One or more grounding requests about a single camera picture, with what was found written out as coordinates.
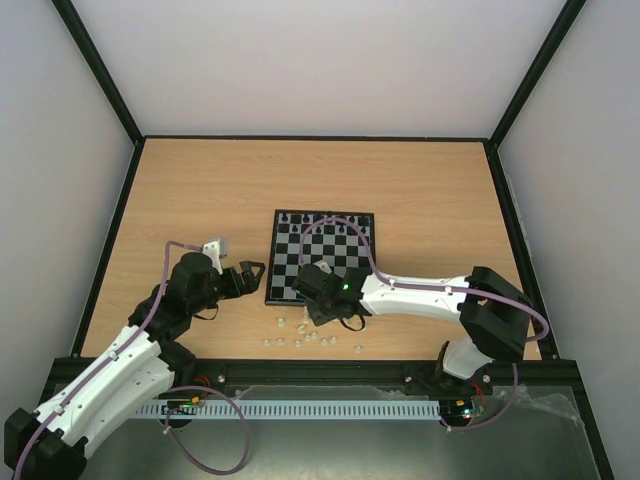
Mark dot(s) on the black frame post back left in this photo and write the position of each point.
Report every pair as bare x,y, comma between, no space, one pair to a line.
75,26

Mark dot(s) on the black frame post back right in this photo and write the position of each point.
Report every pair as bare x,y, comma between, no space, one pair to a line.
560,28

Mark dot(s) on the black frame post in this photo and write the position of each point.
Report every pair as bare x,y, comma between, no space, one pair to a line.
560,28
75,26

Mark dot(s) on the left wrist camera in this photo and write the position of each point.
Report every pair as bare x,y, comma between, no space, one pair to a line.
216,249

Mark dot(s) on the black silver chess board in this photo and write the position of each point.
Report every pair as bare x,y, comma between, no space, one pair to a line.
339,251

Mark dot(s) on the black frame rail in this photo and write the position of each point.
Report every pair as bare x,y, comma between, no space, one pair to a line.
108,246
410,377
514,229

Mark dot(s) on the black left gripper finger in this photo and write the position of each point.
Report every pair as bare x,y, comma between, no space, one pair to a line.
246,267
252,281

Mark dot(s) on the black front frame rail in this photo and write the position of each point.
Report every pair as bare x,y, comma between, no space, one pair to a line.
410,377

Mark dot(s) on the black right frame rail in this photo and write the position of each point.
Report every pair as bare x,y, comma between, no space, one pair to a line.
514,229

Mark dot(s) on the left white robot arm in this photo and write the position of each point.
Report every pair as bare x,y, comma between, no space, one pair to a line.
145,360

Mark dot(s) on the clear plastic sheet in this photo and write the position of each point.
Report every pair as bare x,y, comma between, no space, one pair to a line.
557,401

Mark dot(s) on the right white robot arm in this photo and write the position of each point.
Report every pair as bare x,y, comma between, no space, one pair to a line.
493,313

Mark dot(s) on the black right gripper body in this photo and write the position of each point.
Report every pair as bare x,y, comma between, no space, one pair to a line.
320,310

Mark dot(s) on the white slotted cable duct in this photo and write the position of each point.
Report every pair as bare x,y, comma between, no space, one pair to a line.
297,410

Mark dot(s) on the black left frame rail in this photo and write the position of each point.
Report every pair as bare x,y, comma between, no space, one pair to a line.
108,246

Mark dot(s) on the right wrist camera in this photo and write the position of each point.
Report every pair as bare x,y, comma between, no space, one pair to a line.
323,266

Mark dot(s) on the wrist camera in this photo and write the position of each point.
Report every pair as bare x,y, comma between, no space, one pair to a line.
216,249
323,266

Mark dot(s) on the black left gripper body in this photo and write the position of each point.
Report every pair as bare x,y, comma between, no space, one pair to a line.
234,289

